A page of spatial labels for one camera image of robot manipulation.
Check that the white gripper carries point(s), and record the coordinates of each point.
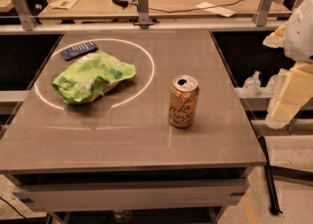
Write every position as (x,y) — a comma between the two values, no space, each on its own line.
(301,35)

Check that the orange LaCroix can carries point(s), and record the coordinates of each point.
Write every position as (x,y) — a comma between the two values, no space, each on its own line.
(183,99)

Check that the green rice chip bag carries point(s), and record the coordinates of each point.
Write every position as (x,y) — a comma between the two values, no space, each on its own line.
(91,77)

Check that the clear plastic bottle right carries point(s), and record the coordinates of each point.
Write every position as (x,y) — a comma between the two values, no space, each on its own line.
(276,82)

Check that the clear plastic bottle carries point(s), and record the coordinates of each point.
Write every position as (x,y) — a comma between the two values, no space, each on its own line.
(252,85)
(276,82)

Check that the clear plastic bottle left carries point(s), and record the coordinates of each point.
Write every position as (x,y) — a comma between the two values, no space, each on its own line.
(252,85)

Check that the white paper sheet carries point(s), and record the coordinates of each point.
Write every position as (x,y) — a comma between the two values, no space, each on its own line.
(216,10)

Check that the white table drawer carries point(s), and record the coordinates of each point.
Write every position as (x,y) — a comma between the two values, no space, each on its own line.
(132,195)

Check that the black floor pole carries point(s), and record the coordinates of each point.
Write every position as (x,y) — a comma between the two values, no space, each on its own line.
(274,203)

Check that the black sunglasses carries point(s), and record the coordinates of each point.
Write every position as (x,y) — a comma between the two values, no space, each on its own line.
(121,3)

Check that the blue snack bar wrapper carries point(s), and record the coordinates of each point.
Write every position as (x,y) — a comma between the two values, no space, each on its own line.
(78,50)

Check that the right metal bracket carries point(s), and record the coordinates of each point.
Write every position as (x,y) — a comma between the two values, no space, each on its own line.
(261,16)

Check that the metal bracket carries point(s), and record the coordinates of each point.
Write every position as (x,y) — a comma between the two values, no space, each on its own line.
(27,20)
(261,16)
(143,19)

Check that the middle metal bracket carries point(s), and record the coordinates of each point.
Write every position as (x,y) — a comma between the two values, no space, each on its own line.
(143,19)

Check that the left metal bracket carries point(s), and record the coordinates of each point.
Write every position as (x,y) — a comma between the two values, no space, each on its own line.
(27,20)

